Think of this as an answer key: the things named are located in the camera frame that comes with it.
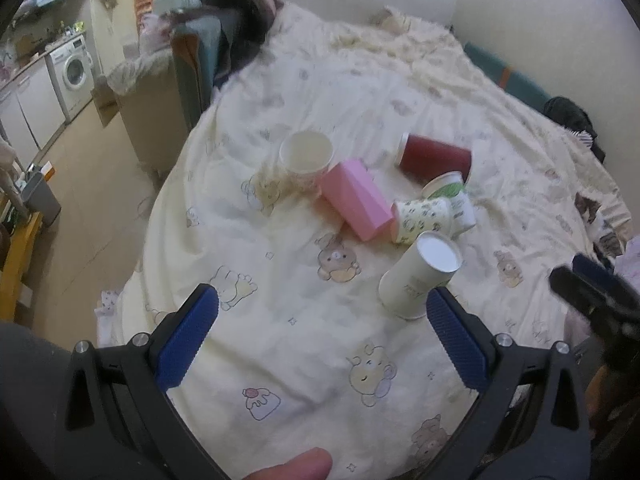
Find person's left hand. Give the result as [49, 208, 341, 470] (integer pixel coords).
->
[244, 447, 334, 480]

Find pink cup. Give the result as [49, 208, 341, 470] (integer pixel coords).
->
[319, 158, 394, 241]

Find teal mattress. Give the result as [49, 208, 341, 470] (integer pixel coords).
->
[462, 42, 556, 106]

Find fluffy cream throw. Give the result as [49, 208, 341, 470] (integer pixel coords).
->
[327, 6, 458, 61]

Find cream paper cup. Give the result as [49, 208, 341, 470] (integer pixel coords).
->
[377, 230, 462, 320]

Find tabby cat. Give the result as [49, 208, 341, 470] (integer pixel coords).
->
[574, 191, 627, 257]

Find cream cartoon printed blanket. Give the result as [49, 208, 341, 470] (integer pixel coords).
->
[95, 2, 637, 480]

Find white washing machine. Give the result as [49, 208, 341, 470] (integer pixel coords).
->
[46, 34, 97, 117]

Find cardboard box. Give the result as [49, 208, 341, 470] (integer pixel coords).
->
[91, 85, 121, 127]

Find green leaf print paper cup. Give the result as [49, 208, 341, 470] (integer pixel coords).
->
[422, 171, 477, 236]

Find grey bin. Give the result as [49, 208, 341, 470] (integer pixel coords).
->
[22, 165, 62, 226]

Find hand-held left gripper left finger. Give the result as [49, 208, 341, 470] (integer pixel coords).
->
[65, 283, 223, 480]

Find white paper cup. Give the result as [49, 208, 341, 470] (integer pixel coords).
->
[278, 130, 335, 191]

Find white kitchen cabinets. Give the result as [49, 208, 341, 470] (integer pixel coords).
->
[0, 62, 67, 155]

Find green patterned paper cup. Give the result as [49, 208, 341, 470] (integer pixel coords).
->
[390, 197, 455, 245]

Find dark clothes pile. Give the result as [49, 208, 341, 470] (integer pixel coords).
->
[192, 0, 281, 86]

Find dark red cup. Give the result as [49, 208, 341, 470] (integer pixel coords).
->
[397, 133, 473, 183]

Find black cloth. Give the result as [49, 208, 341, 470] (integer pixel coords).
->
[543, 96, 607, 161]

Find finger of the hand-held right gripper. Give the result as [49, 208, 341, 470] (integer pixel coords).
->
[549, 265, 618, 333]
[571, 253, 640, 311]

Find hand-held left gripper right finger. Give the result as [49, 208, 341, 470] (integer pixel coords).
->
[425, 286, 593, 480]

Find yellow wooden stool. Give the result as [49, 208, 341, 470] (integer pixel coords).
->
[0, 210, 45, 322]

